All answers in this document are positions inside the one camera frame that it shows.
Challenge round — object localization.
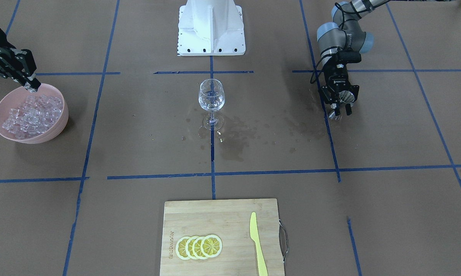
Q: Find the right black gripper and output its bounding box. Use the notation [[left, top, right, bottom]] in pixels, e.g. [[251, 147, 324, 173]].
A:
[[0, 28, 41, 92]]

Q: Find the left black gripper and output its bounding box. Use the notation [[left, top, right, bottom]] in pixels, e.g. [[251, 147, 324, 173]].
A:
[[321, 61, 360, 117]]

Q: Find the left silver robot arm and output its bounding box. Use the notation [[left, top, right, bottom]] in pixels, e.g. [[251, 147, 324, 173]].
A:
[[316, 0, 388, 120]]

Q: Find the clear ice cube pile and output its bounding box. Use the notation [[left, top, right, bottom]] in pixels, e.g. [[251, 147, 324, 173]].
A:
[[1, 94, 64, 140]]

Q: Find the clear wine glass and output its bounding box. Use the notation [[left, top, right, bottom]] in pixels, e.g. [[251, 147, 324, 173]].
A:
[[198, 79, 225, 131]]

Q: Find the pink ribbed bowl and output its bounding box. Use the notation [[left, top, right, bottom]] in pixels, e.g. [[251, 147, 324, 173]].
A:
[[0, 84, 69, 144]]

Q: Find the bamboo cutting board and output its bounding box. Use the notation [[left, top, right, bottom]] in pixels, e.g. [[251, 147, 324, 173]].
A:
[[159, 199, 285, 276]]

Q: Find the yellow plastic knife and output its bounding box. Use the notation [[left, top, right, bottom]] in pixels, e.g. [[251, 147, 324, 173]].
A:
[[249, 212, 268, 276]]

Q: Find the lemon slice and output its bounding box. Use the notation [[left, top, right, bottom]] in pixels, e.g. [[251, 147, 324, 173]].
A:
[[201, 234, 223, 258], [191, 237, 208, 260], [185, 236, 199, 259], [176, 236, 191, 260]]

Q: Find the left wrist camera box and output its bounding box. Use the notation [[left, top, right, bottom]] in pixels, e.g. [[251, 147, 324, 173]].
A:
[[330, 50, 362, 65]]

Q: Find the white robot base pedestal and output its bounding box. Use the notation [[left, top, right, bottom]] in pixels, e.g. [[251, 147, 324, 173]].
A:
[[177, 0, 246, 56]]

